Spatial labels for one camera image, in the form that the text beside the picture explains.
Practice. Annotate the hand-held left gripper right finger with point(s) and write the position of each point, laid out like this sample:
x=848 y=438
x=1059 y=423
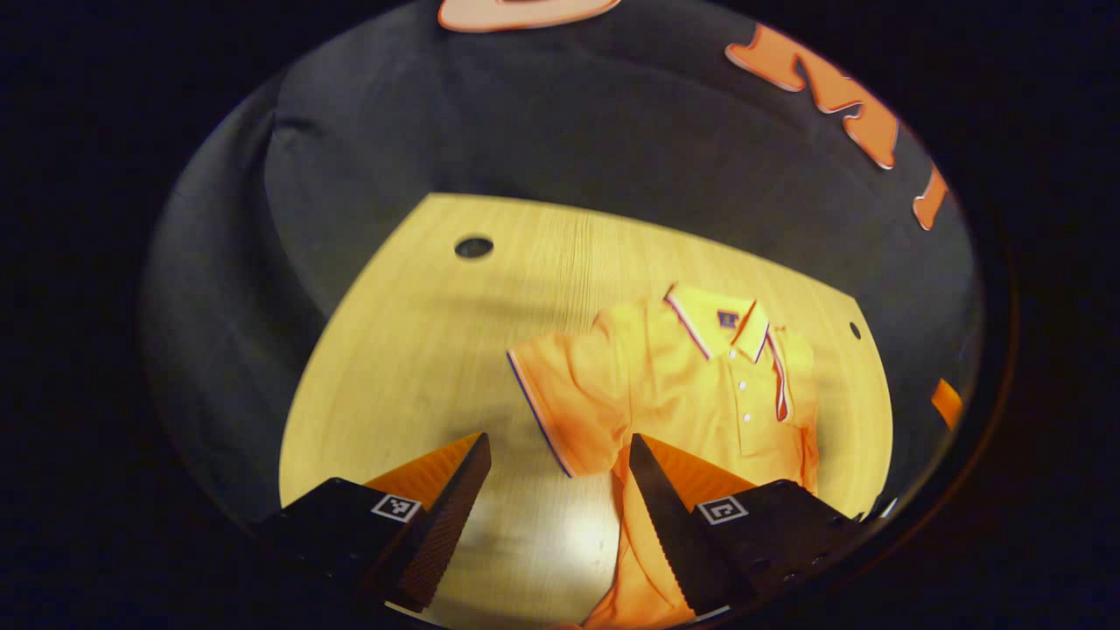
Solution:
x=669 y=525

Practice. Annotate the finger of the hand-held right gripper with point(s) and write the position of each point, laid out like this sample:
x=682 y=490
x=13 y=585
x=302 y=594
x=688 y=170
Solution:
x=947 y=404

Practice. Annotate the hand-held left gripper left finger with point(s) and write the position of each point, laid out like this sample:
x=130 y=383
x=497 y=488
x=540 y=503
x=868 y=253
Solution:
x=451 y=516

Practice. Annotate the orange T-shirt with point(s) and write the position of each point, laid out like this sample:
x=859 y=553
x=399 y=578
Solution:
x=665 y=385

